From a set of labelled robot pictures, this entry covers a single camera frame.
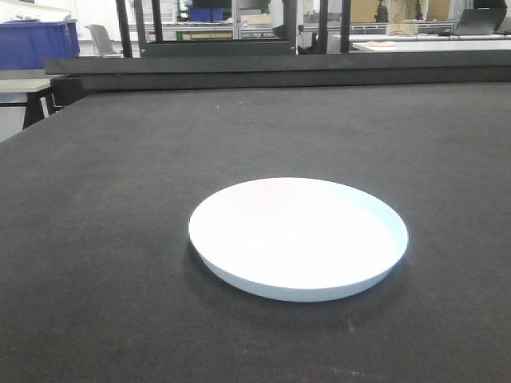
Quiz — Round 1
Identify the grey laptop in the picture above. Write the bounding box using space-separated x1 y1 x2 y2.
453 8 507 36

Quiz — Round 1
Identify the large blue storage crate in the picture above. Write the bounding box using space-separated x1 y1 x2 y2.
1 20 80 70

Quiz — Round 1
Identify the small blue bin background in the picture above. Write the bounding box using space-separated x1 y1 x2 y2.
188 6 224 22

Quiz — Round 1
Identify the black table edge rail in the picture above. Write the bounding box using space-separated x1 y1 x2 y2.
45 50 510 91

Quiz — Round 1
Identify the black metal frame stand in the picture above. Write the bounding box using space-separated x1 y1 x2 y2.
133 1 297 58

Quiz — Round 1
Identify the pale blue round tray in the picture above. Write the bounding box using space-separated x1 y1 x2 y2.
188 177 409 302

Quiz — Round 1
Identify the white background table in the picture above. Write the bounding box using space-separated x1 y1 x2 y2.
351 34 510 53

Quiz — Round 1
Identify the grey chair background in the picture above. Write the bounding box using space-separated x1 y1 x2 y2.
86 24 123 58

